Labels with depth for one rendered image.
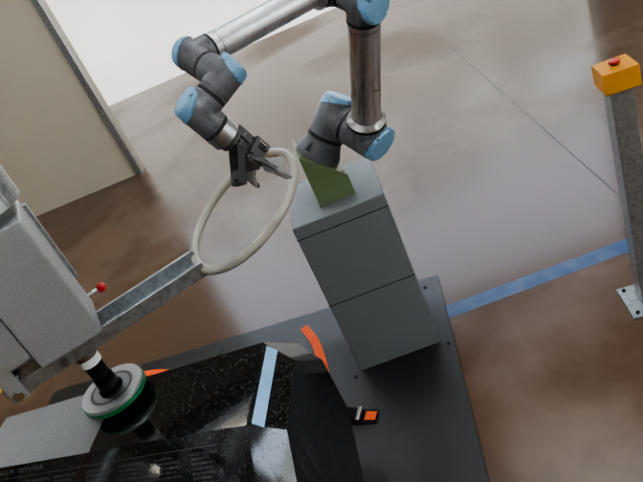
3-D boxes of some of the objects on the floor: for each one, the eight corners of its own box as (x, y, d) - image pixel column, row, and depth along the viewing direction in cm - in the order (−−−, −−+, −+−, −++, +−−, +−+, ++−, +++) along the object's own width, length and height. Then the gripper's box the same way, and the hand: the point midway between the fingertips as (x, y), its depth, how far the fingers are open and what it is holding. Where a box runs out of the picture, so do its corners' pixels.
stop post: (684, 306, 261) (656, 60, 207) (634, 319, 265) (594, 82, 211) (663, 277, 278) (632, 43, 224) (616, 291, 282) (574, 64, 228)
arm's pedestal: (340, 318, 340) (276, 186, 297) (429, 285, 334) (376, 146, 292) (353, 383, 297) (280, 240, 254) (454, 346, 291) (398, 193, 249)
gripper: (256, 115, 174) (304, 158, 185) (214, 133, 188) (261, 172, 199) (245, 140, 170) (295, 182, 181) (203, 156, 184) (252, 194, 195)
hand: (275, 185), depth 189 cm, fingers open, 14 cm apart
